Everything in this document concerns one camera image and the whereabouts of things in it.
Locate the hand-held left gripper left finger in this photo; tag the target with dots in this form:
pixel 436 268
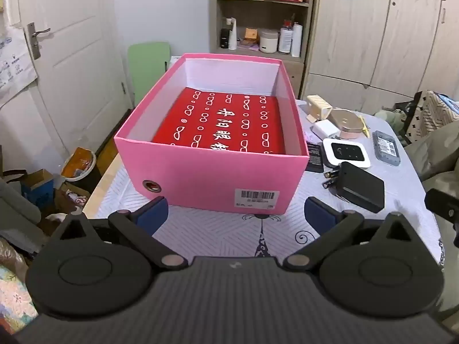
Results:
pixel 154 210

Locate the white tube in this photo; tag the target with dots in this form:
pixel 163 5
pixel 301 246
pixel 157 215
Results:
pixel 297 41

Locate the pink cardboard box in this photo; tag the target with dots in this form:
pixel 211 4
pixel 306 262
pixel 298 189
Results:
pixel 215 172

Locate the black trash bin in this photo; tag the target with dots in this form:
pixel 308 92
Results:
pixel 80 166

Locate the white charger adapter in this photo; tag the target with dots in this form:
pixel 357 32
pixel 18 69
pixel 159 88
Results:
pixel 322 129

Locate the black and cream patterned bag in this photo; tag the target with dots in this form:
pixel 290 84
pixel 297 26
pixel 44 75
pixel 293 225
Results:
pixel 430 114

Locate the beige plastic rack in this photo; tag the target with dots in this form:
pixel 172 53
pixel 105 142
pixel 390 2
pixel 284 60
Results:
pixel 319 105

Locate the brown paper bag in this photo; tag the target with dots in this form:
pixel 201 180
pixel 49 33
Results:
pixel 71 200

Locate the yellow clip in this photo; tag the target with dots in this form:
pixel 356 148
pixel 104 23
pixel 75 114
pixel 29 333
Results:
pixel 364 125

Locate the black cylindrical battery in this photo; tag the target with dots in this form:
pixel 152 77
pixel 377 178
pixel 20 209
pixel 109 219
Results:
pixel 329 184
pixel 331 174

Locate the wooden shelf unit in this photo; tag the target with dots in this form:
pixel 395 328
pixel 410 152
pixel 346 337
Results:
pixel 263 14

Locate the small wooden box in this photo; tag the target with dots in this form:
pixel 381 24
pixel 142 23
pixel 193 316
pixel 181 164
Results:
pixel 251 34

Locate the black jar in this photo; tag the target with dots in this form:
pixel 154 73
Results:
pixel 224 38

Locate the olive green blanket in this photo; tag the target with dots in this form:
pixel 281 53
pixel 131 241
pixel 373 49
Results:
pixel 437 150

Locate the white mobile router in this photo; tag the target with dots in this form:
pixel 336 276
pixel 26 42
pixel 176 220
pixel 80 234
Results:
pixel 346 152

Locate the wall poster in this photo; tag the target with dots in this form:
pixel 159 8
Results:
pixel 14 68

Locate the light wooden wardrobe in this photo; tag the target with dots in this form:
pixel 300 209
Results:
pixel 358 43

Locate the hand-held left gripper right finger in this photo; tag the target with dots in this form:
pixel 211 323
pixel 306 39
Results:
pixel 317 213

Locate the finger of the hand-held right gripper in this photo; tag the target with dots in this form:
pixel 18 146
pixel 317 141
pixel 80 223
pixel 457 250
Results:
pixel 444 211

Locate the grey device with label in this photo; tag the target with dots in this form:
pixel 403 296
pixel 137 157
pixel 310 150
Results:
pixel 387 148

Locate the colourful patterned quilt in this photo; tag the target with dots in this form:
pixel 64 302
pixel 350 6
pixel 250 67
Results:
pixel 14 286

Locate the white round pot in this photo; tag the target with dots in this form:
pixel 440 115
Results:
pixel 269 42

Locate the pale green cloth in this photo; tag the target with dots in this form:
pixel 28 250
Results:
pixel 389 119

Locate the pink oval case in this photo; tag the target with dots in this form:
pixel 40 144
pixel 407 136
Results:
pixel 344 123

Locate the white slim bottle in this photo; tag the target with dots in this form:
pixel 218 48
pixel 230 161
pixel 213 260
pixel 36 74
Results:
pixel 232 37

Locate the blue cardboard box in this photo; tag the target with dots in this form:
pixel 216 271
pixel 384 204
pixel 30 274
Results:
pixel 37 190

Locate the white door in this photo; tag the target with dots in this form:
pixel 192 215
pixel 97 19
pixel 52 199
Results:
pixel 71 43

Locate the red printed bag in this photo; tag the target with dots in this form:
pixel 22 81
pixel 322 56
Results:
pixel 222 118

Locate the green folding table board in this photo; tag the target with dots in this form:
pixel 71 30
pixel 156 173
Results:
pixel 147 71

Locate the black rectangular hard drive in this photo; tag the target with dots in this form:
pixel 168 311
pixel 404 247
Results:
pixel 362 188

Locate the white patterned tablecloth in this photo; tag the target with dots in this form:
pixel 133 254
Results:
pixel 222 229

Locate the pink paper stack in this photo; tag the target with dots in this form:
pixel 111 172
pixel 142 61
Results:
pixel 249 48

